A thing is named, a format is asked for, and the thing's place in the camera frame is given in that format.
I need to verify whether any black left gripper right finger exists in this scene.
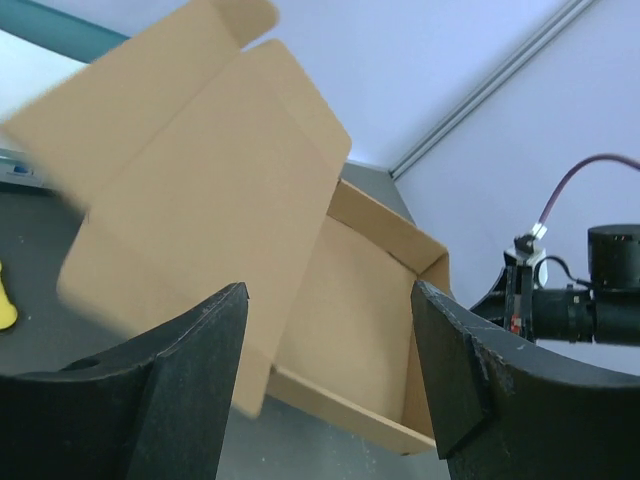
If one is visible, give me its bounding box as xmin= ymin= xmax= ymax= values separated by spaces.
xmin=411 ymin=281 xmax=639 ymax=480

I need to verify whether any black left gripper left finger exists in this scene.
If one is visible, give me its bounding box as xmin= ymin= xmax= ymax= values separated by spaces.
xmin=1 ymin=283 xmax=249 ymax=479

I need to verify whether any yellow bone-shaped eraser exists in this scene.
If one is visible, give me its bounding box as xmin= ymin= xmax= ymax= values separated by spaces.
xmin=0 ymin=280 xmax=19 ymax=332

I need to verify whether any grey aluminium frame post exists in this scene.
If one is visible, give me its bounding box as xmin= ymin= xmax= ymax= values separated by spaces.
xmin=389 ymin=0 xmax=597 ymax=181

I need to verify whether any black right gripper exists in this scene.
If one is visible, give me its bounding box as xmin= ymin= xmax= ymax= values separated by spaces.
xmin=471 ymin=249 xmax=534 ymax=340

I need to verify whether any teal plastic basin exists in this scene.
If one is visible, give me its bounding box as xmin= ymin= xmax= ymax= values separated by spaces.
xmin=1 ymin=0 xmax=129 ymax=63

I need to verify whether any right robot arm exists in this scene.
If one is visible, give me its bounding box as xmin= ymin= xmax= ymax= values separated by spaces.
xmin=471 ymin=224 xmax=639 ymax=346

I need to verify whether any white paper sheet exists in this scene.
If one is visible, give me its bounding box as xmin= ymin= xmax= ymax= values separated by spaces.
xmin=0 ymin=31 xmax=86 ymax=120

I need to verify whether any brown cardboard box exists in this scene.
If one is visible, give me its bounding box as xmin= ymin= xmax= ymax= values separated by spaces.
xmin=1 ymin=1 xmax=449 ymax=454

